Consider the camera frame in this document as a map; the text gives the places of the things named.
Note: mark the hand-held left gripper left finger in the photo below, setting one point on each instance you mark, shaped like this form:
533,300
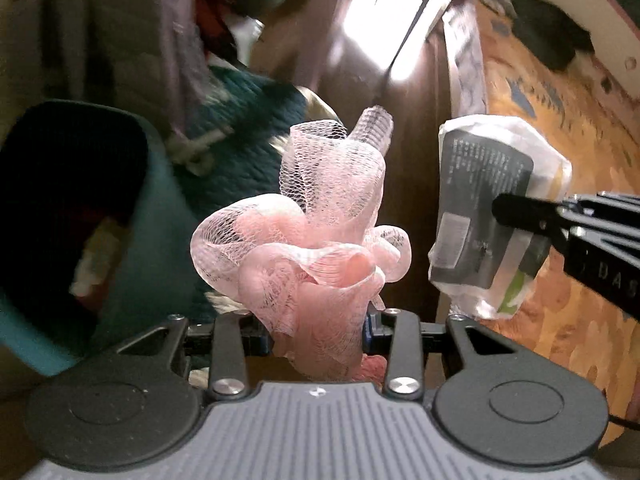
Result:
227,350

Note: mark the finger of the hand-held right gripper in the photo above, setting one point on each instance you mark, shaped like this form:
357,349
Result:
525,210

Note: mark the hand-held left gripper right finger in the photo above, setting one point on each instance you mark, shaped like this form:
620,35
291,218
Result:
405,350

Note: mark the white packet with grey label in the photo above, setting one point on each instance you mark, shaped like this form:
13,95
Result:
475,185

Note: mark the dark green trash bin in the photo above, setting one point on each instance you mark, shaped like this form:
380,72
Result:
150,240

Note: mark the pink mesh bath sponge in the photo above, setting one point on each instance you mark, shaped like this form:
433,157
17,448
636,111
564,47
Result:
310,240

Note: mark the orange floral bedsheet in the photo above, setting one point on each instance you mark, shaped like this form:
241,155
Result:
575,360

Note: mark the pink and white bed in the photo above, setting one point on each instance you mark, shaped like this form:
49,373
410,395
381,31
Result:
465,70

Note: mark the black cloth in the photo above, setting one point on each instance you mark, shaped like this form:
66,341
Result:
550,30

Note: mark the teal patchwork quilt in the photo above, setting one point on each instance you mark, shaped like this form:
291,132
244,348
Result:
250,130

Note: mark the grey backpack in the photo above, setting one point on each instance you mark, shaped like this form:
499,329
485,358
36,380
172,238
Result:
100,35

